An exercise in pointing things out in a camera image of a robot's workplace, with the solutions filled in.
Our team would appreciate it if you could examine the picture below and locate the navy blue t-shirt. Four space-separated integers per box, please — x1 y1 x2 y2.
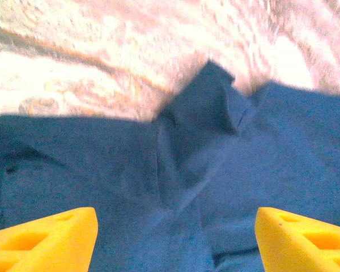
0 58 340 272

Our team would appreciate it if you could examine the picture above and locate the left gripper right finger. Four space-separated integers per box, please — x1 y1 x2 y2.
256 206 340 272

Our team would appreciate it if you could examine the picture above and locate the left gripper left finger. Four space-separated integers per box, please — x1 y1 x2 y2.
0 206 99 272

